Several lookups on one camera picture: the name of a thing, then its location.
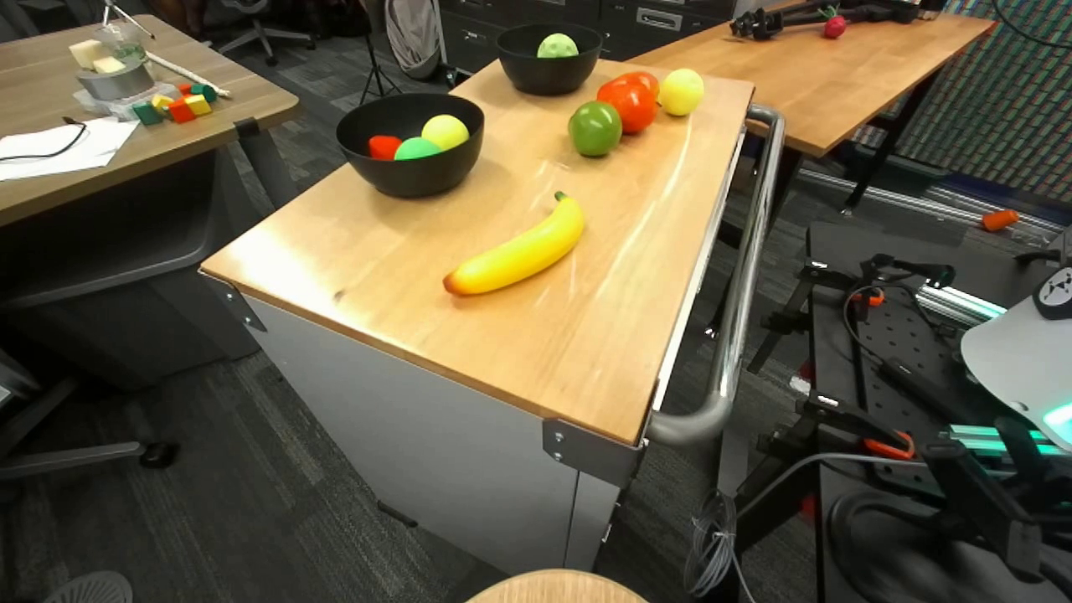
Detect wooden desk far right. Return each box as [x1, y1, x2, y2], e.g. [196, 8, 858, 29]
[639, 14, 993, 159]

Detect round wooden stool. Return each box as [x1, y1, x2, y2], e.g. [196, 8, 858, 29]
[465, 570, 648, 603]

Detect metal cart handle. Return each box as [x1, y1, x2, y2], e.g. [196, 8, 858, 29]
[650, 108, 784, 447]

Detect white cart with wooden top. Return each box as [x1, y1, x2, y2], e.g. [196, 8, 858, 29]
[201, 64, 755, 570]

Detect black tool with red tip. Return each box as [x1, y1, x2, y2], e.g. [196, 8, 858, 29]
[730, 0, 924, 39]

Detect near black bowl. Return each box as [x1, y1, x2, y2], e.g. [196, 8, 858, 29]
[335, 95, 485, 198]

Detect yellow plush banana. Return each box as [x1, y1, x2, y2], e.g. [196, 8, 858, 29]
[443, 191, 586, 297]

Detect small red plush strawberry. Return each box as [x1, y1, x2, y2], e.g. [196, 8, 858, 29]
[366, 135, 402, 161]

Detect green plush ball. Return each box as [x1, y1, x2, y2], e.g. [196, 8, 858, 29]
[397, 138, 438, 161]

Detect wooden desk with papers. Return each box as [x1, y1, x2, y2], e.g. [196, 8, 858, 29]
[0, 11, 301, 316]

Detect light green plush cabbage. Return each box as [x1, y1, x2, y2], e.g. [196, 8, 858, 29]
[535, 33, 581, 59]

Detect colourful toy blocks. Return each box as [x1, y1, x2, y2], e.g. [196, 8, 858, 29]
[130, 85, 219, 129]

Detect clear plastic container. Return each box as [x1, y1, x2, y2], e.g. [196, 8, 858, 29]
[72, 20, 154, 101]

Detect green plush apple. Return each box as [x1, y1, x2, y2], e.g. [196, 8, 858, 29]
[566, 101, 622, 159]

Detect yellow plush ball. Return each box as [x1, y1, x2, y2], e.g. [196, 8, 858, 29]
[657, 68, 707, 116]

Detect yellow green plush lemon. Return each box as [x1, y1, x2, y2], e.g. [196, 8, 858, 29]
[422, 114, 468, 151]

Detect far black bowl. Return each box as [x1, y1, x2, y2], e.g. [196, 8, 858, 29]
[498, 22, 602, 98]

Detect orange red plush tomato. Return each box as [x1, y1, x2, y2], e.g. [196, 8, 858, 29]
[595, 71, 657, 135]

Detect black bowl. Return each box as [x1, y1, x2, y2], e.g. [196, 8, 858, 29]
[498, 22, 602, 98]
[335, 95, 485, 198]

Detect white paper sheets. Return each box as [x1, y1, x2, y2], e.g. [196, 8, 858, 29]
[0, 116, 139, 181]

